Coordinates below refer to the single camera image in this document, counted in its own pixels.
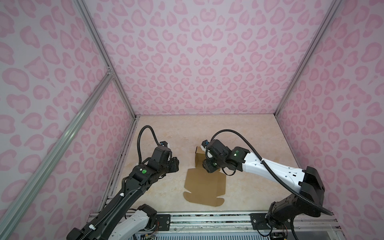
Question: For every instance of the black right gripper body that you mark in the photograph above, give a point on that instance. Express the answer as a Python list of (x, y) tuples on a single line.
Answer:
[(213, 163)]

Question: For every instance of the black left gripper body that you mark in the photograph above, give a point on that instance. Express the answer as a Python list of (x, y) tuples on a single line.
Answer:
[(172, 165)]

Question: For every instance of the brown cardboard box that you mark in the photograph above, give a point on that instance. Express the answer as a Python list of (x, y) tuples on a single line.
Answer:
[(202, 187)]

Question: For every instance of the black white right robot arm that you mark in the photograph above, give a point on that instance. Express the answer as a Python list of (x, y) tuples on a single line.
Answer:
[(305, 186)]

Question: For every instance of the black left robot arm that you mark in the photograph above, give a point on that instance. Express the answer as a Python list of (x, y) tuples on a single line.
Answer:
[(141, 178)]

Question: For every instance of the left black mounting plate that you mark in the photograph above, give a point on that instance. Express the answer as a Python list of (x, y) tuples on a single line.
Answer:
[(160, 223)]

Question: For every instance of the black mounting plate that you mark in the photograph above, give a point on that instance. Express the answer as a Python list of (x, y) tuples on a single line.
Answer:
[(160, 223), (260, 222)]

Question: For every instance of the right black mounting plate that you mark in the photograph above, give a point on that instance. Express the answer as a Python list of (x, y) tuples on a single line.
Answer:
[(260, 222)]

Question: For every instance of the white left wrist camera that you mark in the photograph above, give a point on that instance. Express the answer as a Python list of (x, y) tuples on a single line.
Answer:
[(165, 144)]

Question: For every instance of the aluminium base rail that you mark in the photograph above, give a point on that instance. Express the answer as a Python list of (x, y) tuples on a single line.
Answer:
[(223, 226)]

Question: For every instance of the left aluminium frame strut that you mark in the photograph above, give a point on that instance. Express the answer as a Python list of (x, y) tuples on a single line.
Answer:
[(21, 204)]

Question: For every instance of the back left aluminium post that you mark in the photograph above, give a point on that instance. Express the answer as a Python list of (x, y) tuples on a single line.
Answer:
[(91, 27)]

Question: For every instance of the aluminium post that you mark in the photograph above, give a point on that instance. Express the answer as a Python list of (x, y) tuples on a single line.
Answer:
[(315, 42), (91, 27)]

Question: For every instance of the back right aluminium post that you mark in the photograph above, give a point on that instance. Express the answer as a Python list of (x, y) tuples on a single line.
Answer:
[(315, 42)]

